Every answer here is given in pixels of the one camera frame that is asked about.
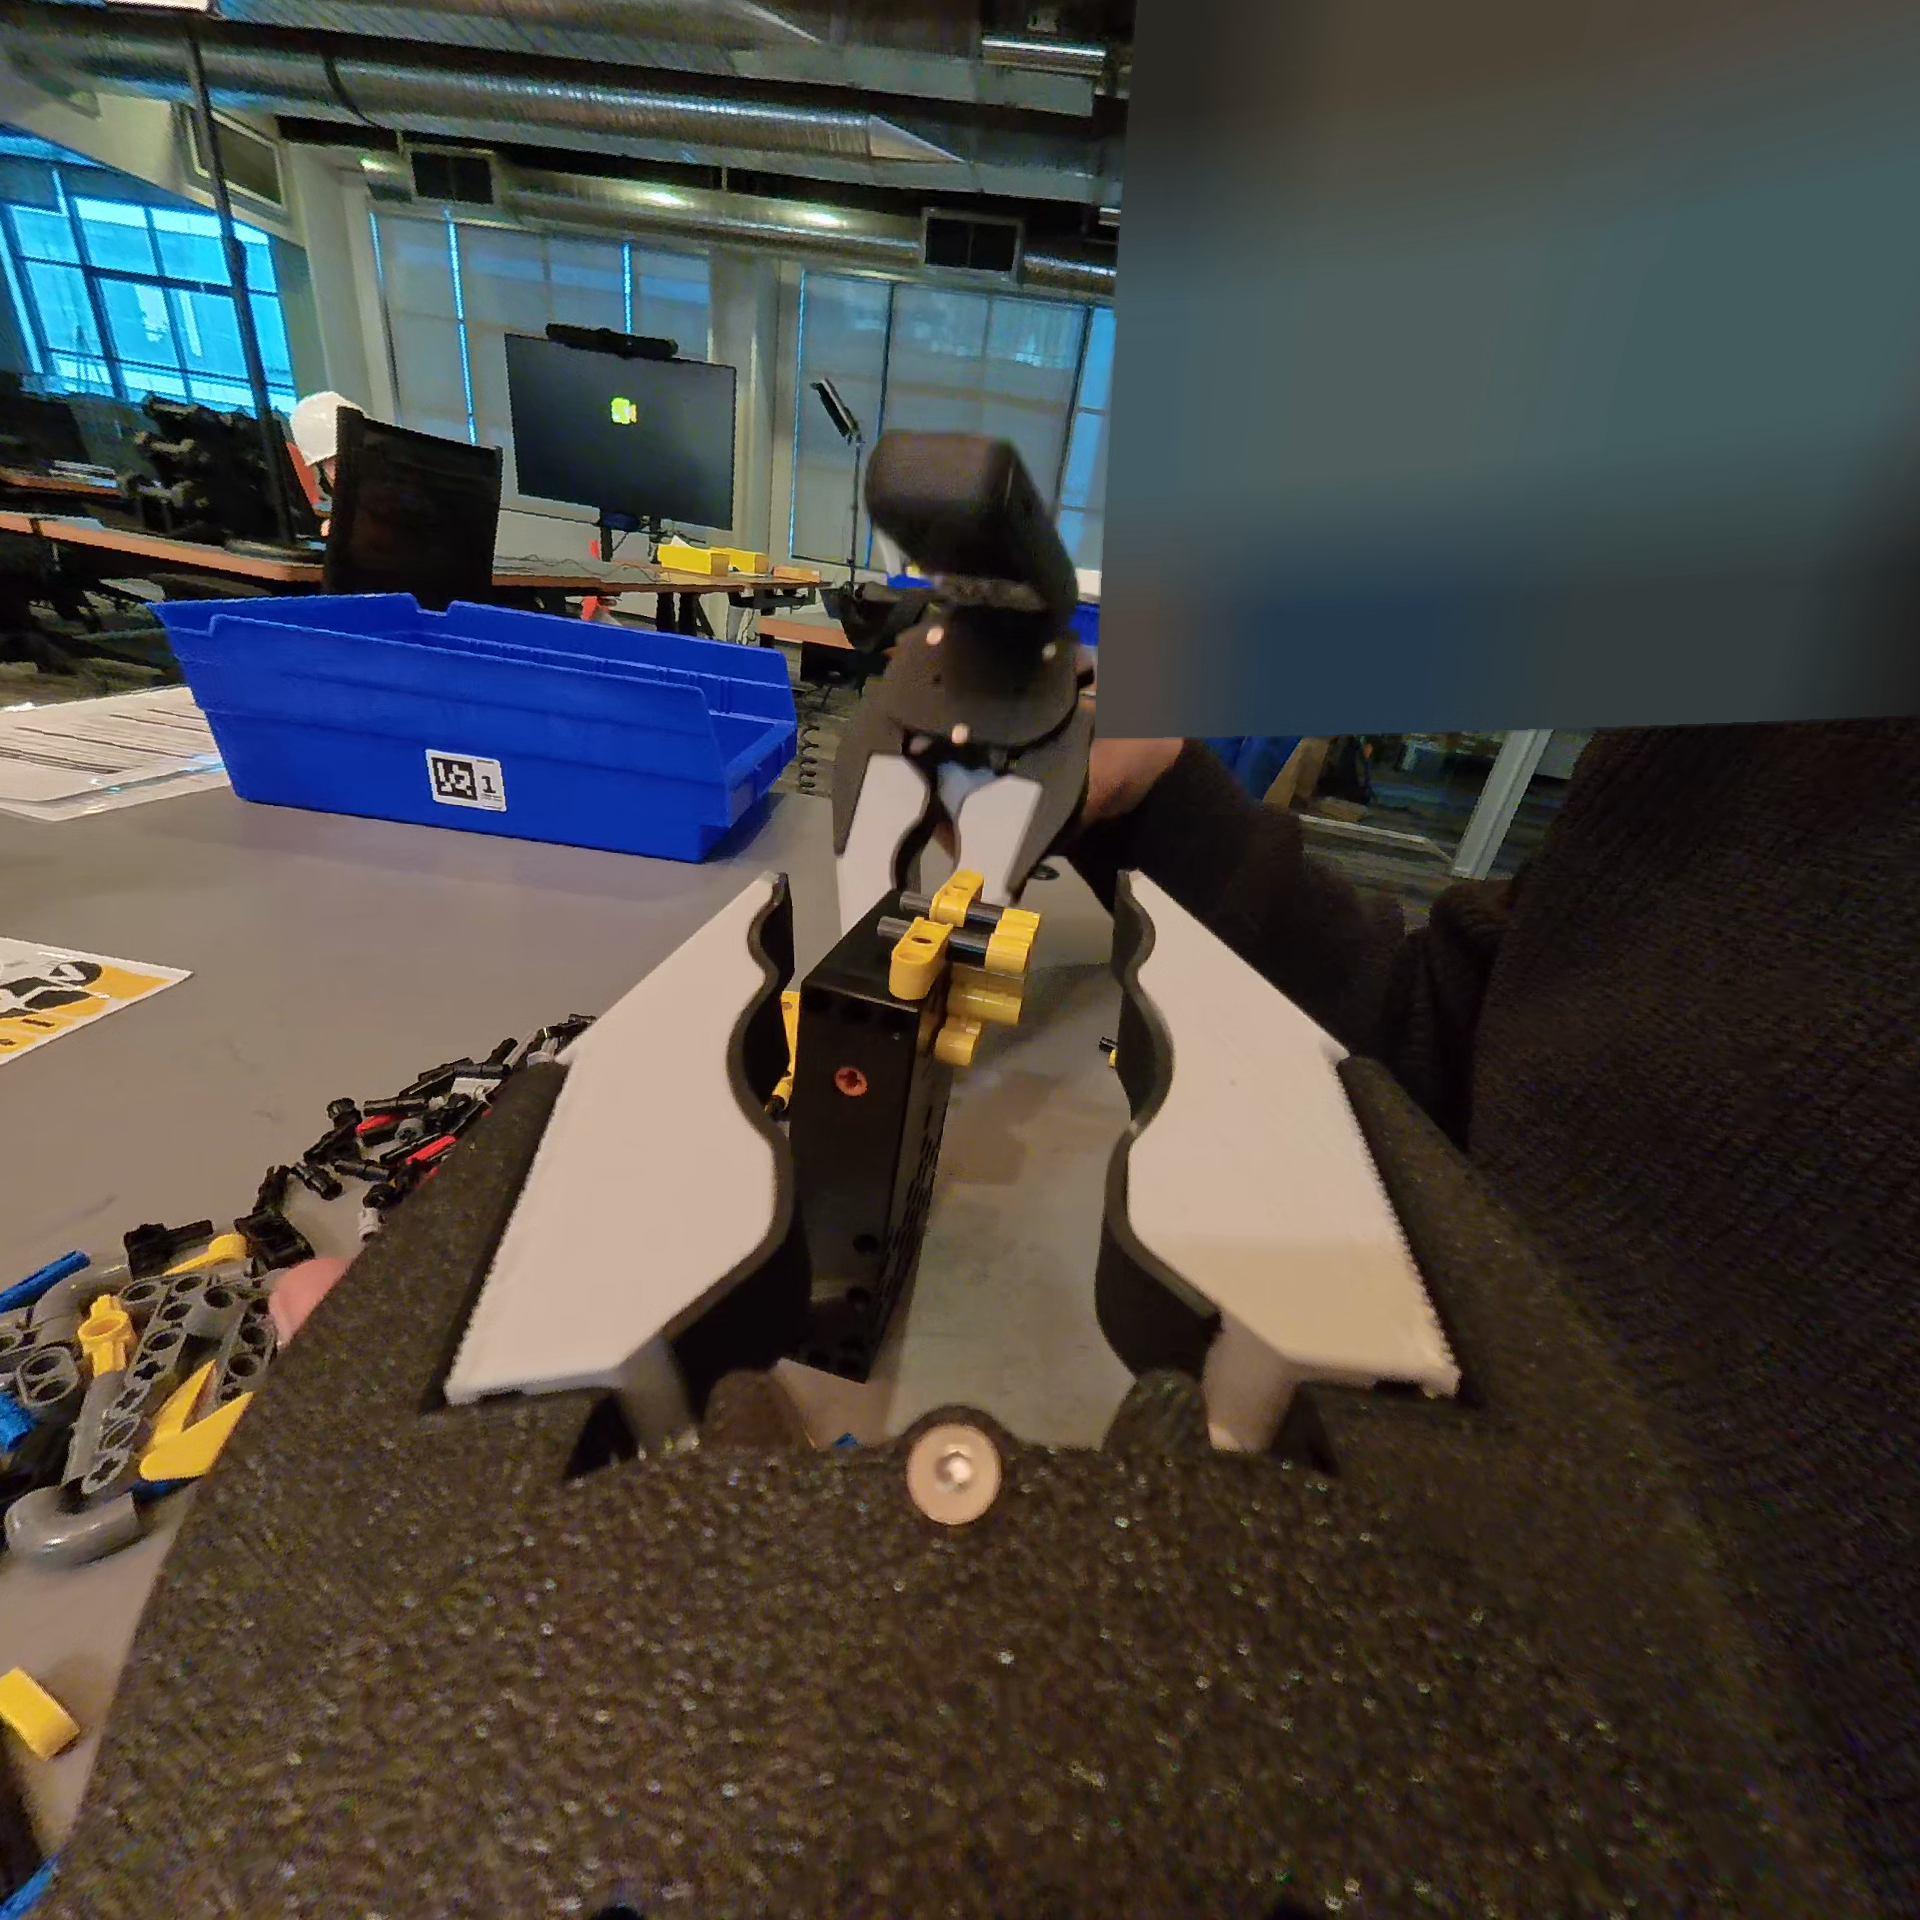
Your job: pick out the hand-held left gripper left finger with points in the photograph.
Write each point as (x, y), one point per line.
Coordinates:
(629, 1184)

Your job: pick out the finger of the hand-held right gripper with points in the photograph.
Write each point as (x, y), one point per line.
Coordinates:
(884, 840)
(1008, 820)

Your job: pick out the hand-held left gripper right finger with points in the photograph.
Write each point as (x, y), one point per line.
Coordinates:
(1267, 1200)

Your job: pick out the yellow toy connector assembly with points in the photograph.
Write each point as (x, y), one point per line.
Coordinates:
(989, 939)

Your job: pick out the black toy motor block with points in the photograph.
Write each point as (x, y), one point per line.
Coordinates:
(868, 1171)

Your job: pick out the person's right hand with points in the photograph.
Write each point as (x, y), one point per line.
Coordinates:
(1124, 773)

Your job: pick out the person's left hand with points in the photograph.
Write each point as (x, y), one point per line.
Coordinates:
(312, 1300)

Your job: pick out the black light stand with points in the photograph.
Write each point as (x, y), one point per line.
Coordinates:
(843, 481)

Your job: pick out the black bag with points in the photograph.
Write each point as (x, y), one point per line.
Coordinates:
(863, 619)

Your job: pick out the yellow perforated toy piece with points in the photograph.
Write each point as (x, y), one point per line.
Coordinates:
(786, 1051)

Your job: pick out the wooden office desk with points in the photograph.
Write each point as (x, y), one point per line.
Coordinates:
(802, 630)
(661, 582)
(149, 534)

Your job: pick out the blue jacket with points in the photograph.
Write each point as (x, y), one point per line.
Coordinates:
(1253, 765)

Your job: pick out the yellow box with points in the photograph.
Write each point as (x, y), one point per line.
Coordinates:
(704, 560)

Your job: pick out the blue plastic bin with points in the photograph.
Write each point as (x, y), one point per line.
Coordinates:
(599, 735)

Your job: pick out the black computer monitor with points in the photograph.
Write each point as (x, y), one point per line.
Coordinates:
(623, 435)

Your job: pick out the black webcam bar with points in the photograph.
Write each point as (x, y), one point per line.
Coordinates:
(608, 341)

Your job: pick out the person's dark sweater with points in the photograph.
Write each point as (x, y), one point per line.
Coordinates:
(1724, 1200)

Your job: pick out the pile of grey yellow toy parts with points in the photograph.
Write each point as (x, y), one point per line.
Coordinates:
(135, 1350)

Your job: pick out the yellow printed instruction sheet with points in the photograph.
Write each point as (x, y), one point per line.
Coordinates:
(76, 998)

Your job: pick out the white printed paper sheet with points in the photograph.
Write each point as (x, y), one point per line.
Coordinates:
(105, 751)

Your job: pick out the black pole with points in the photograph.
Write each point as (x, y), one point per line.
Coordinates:
(248, 301)

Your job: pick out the white frame post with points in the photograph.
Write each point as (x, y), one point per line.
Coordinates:
(1500, 803)

